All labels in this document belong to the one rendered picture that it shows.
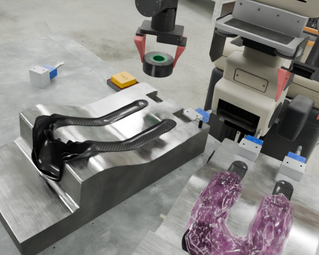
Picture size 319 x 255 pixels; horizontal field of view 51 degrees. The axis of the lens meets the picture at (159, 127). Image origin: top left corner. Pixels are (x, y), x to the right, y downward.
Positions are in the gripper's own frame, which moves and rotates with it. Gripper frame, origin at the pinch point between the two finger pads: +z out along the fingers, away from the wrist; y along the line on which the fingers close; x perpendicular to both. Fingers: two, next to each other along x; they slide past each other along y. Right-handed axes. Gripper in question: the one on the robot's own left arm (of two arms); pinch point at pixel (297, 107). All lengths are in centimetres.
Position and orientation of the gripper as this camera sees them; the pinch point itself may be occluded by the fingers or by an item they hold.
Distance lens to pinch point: 81.7
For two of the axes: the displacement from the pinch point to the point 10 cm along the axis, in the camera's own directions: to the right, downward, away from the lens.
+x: 4.9, -0.5, 8.7
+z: -3.5, 9.0, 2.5
